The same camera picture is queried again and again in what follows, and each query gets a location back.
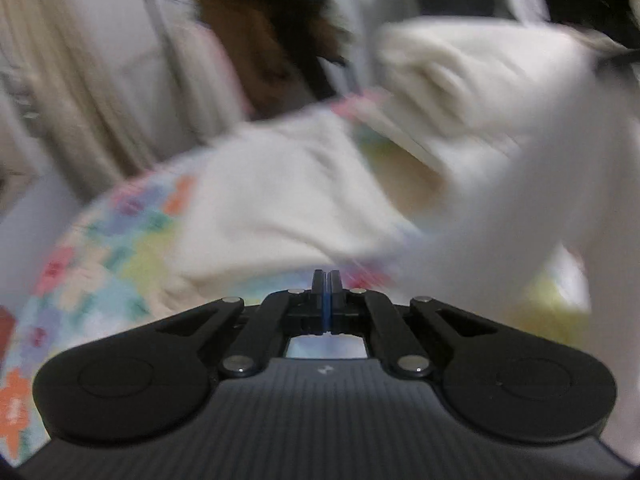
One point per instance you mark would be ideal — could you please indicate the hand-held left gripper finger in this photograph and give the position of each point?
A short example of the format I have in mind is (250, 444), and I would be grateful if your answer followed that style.
(322, 305)
(330, 305)

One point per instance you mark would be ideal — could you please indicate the white garment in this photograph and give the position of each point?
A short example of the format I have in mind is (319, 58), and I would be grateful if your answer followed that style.
(525, 200)

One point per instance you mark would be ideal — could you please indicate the metal clothes rack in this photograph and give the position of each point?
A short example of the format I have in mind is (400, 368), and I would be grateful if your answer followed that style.
(157, 15)

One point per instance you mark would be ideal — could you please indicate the cream garment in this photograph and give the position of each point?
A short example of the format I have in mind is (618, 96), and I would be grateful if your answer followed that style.
(280, 195)

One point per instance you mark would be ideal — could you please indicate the floral quilted bedspread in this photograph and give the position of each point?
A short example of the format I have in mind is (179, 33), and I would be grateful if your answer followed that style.
(100, 260)

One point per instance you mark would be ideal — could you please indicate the cream hanging pants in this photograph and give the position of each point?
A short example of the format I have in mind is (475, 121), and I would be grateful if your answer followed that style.
(210, 75)

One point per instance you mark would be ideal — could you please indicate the cream fluffy cloth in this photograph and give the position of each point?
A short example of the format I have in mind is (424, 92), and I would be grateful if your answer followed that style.
(475, 70)

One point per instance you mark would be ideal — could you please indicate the brown hanging garment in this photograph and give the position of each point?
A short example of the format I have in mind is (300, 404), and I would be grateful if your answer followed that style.
(250, 35)

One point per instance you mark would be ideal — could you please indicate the beige curtain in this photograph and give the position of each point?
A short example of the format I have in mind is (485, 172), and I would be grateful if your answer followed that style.
(65, 60)

